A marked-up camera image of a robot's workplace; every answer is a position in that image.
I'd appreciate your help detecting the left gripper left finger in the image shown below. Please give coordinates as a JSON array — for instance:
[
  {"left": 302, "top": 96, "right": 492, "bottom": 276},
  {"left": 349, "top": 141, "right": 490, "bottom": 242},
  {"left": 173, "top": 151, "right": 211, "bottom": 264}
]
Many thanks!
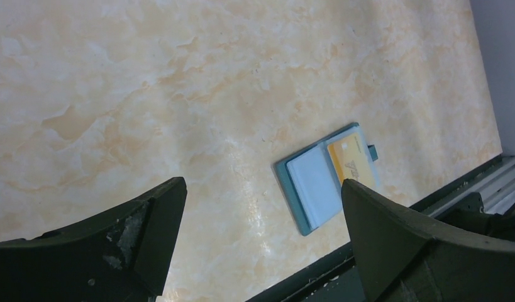
[{"left": 0, "top": 177, "right": 187, "bottom": 301}]

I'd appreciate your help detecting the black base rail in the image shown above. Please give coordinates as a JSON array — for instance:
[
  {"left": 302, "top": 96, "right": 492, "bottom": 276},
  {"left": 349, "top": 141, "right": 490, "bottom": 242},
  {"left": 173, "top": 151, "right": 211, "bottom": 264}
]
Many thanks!
[{"left": 254, "top": 156, "right": 515, "bottom": 301}]

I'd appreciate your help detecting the teal card holder wallet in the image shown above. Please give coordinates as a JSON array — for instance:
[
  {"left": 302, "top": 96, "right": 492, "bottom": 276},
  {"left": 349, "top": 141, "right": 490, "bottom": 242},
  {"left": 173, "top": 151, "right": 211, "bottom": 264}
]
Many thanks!
[{"left": 274, "top": 122, "right": 379, "bottom": 236}]

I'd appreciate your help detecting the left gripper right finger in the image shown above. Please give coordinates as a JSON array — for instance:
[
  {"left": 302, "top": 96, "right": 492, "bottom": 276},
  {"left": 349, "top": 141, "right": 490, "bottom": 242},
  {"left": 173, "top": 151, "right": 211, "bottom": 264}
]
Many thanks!
[{"left": 341, "top": 179, "right": 515, "bottom": 301}]

